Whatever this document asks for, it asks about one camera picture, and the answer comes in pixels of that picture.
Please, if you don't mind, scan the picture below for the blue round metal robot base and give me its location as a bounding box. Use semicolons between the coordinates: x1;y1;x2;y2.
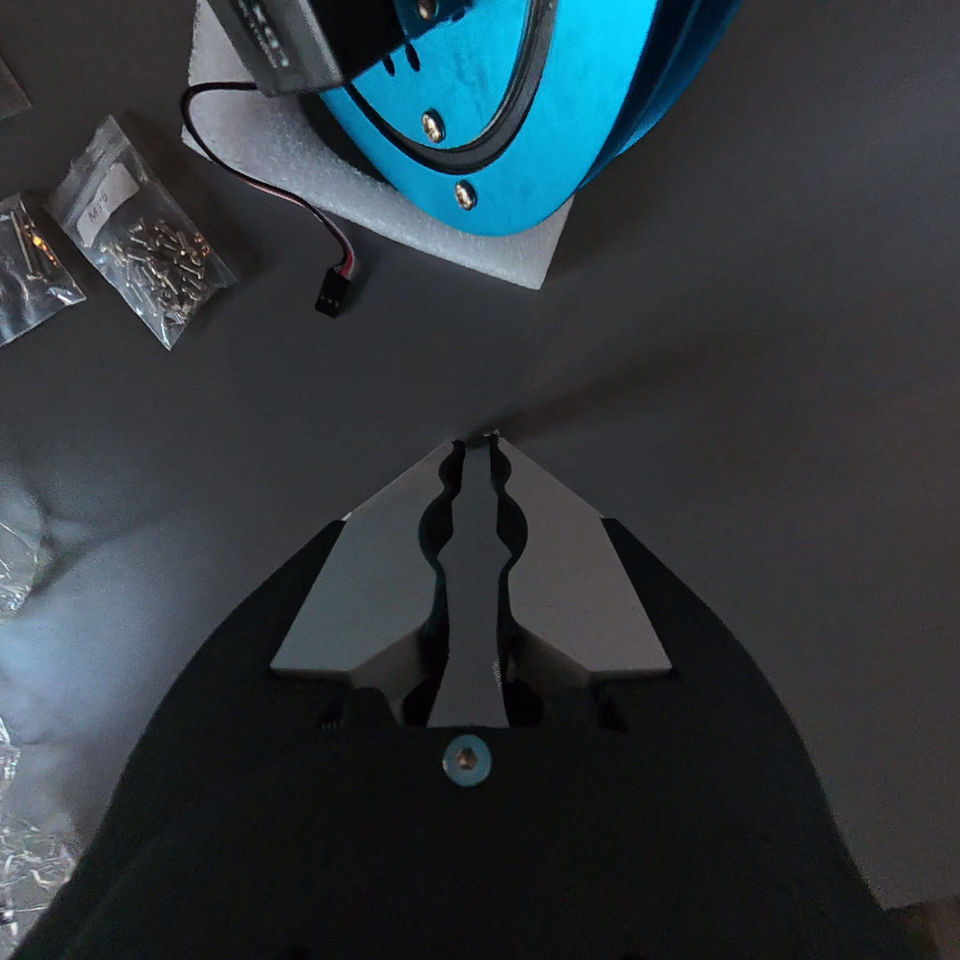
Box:
303;0;721;240

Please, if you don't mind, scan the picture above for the black servo motor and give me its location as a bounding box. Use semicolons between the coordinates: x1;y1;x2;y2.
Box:
204;0;421;97

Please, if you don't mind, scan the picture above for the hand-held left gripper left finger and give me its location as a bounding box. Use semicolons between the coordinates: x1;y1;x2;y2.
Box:
270;439;468;708

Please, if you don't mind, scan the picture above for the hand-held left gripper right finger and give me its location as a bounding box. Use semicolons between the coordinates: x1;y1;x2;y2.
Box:
489;436;672;700

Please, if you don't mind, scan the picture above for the crumpled clear plastic wrap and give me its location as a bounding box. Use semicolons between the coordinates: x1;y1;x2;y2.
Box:
0;472;85;935

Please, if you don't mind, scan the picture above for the clear plastic bag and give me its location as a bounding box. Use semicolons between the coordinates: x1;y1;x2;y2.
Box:
0;52;35;121

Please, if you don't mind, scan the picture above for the servo cable with black plug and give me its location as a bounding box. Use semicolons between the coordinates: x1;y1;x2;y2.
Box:
178;82;361;320

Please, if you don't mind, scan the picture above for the labelled bag of small screws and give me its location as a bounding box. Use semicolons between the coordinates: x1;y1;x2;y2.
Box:
45;114;238;352

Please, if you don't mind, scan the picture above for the dark grey desk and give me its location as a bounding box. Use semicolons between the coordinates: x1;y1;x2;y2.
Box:
0;0;960;960

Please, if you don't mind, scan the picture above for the white foam sheet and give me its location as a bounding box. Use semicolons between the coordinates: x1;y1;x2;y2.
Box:
180;0;577;292

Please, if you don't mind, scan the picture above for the clear bag of long screws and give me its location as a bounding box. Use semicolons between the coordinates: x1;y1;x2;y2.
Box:
0;191;87;348

